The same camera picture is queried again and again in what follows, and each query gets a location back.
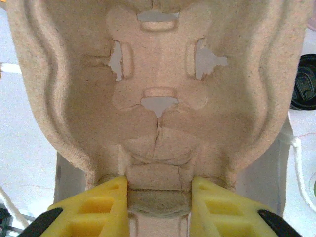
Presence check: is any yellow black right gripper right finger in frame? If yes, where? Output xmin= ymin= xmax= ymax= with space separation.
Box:
xmin=191 ymin=175 xmax=303 ymax=237

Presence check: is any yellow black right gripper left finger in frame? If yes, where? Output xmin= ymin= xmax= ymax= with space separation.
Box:
xmin=24 ymin=174 xmax=131 ymax=237

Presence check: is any white paper bag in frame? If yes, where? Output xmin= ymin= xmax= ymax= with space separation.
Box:
xmin=0 ymin=116 xmax=316 ymax=237

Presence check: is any brown pulp cup carrier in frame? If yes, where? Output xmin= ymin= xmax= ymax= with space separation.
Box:
xmin=6 ymin=0 xmax=311 ymax=237

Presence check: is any black plastic cup lid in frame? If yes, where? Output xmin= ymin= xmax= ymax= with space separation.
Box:
xmin=290 ymin=53 xmax=316 ymax=111

